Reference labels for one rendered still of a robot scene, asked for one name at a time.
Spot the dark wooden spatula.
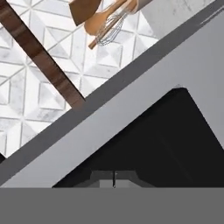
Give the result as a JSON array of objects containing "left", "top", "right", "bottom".
[{"left": 68, "top": 0, "right": 103, "bottom": 27}]

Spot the light wooden spoon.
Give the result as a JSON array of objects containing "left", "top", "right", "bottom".
[{"left": 83, "top": 0, "right": 130, "bottom": 37}]

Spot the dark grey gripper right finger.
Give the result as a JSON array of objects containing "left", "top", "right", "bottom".
[{"left": 114, "top": 170, "right": 155, "bottom": 189}]

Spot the wire whisk with wooden handle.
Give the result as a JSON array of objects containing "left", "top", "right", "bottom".
[{"left": 87, "top": 6, "right": 133, "bottom": 50}]

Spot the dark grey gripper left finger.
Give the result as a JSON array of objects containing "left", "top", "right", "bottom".
[{"left": 74, "top": 170, "right": 115, "bottom": 189}]

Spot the dark brown wooden shelf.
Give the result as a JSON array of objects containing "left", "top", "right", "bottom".
[{"left": 0, "top": 0, "right": 87, "bottom": 111}]

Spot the grey microwave door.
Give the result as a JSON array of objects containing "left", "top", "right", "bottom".
[{"left": 0, "top": 10, "right": 224, "bottom": 189}]

